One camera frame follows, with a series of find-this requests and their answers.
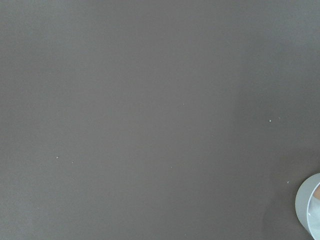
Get white ceramic bowl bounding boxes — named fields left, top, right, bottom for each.
left=294, top=173, right=320, bottom=240

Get brown egg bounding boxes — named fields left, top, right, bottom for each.
left=313, top=185, right=320, bottom=200

